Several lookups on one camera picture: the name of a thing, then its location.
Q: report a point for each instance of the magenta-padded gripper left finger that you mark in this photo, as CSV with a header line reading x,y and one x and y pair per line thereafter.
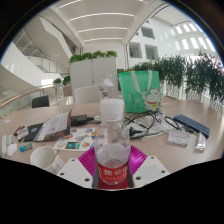
x,y
74,172

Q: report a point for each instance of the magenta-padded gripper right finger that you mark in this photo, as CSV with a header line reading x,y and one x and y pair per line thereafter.
x,y
150,170

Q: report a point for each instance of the clear red-labelled water bottle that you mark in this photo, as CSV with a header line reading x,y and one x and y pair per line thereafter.
x,y
112,146

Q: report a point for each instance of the gold stirring spoon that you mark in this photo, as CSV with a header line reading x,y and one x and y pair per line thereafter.
x,y
57,153

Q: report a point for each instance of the colourful sticker sheet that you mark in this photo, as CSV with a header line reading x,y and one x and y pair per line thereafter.
x,y
75,141

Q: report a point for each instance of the white grid-pattern mug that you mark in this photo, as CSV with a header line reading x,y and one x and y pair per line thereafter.
x,y
43,160

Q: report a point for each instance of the white name card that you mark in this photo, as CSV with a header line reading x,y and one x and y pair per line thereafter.
x,y
178,137

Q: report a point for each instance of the black power adapter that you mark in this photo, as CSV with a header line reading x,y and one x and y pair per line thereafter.
x,y
80,120

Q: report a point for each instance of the long silver foil sachet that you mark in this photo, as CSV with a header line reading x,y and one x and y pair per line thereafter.
x,y
200,142

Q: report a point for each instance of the dark blue keyboard case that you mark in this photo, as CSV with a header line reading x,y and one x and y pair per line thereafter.
x,y
192,125

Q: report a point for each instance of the silver foil packet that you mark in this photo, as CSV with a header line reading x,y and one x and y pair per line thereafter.
x,y
22,134

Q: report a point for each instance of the small red-black case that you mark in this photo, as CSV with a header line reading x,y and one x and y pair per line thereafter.
x,y
18,130

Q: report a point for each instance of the small grey computer mouse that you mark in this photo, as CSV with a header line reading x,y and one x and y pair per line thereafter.
x,y
10,139

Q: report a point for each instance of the black chair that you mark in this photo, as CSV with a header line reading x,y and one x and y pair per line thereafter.
x,y
40,101

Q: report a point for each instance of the white chair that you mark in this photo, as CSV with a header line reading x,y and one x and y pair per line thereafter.
x,y
86,95

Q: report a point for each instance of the green tote bag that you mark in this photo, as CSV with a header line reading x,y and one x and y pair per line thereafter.
x,y
138,91

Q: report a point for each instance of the wooden planter with plants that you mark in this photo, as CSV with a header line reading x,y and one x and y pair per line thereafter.
x,y
66,87

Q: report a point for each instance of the glass railing with wooden handrail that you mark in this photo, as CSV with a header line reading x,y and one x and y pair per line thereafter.
x,y
23,98

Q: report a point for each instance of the clear plastic jug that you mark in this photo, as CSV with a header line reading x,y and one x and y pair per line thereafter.
x,y
106,88

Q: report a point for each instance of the white cabinet topped with plants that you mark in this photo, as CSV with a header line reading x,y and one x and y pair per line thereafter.
x,y
90,71

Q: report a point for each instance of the green plant hedge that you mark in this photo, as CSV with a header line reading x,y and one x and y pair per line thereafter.
x,y
196,75

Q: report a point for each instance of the ceiling light strips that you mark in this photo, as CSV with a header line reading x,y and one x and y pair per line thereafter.
x,y
100,16

